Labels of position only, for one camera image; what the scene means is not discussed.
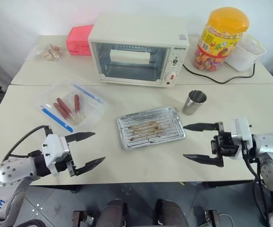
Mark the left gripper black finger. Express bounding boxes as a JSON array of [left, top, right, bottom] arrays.
[[64, 131, 96, 143], [75, 156, 106, 177]]

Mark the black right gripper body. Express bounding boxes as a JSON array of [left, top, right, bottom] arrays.
[[211, 121, 241, 162]]

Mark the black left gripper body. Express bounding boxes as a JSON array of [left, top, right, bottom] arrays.
[[55, 142, 79, 177]]

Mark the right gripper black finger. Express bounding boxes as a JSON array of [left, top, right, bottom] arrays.
[[183, 122, 220, 132], [183, 153, 224, 168]]

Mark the stainless steel cup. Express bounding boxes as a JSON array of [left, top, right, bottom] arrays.
[[182, 89, 208, 116]]

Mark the clear zip bag blue strip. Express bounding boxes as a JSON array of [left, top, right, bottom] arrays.
[[34, 79, 107, 133]]

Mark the red sausage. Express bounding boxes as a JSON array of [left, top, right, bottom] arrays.
[[57, 97, 72, 119], [74, 94, 81, 117], [53, 102, 69, 120]]

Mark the rusty brown block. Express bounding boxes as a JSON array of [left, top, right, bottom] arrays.
[[204, 209, 224, 227], [72, 210, 95, 227]]

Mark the ribbed metal baking tray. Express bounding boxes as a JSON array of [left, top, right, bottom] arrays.
[[116, 106, 186, 151]]

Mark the dark rounded shape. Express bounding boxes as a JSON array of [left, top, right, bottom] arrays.
[[155, 199, 190, 227]]

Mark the white plastic container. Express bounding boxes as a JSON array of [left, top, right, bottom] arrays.
[[225, 35, 267, 72]]

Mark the clear bag of beige snacks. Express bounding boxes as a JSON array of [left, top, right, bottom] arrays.
[[26, 44, 65, 62]]

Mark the candy jar with orange lid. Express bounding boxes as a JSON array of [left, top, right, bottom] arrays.
[[193, 7, 250, 71]]

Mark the pink box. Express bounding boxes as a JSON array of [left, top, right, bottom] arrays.
[[66, 25, 94, 57]]

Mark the cream toaster oven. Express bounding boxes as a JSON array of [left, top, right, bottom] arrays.
[[88, 13, 190, 88]]

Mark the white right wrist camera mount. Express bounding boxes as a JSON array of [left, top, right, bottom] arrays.
[[228, 117, 254, 160]]

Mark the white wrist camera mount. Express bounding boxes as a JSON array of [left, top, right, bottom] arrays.
[[41, 134, 70, 177], [228, 117, 254, 160]]

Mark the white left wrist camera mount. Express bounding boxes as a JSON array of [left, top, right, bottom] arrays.
[[41, 134, 70, 177]]

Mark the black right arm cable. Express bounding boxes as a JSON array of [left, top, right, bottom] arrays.
[[244, 155, 273, 227]]

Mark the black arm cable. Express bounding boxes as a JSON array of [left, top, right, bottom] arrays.
[[244, 155, 273, 227], [0, 125, 53, 187]]

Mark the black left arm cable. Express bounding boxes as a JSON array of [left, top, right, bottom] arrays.
[[0, 125, 53, 187]]

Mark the black oven power cable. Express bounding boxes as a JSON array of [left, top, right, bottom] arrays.
[[183, 60, 256, 85]]

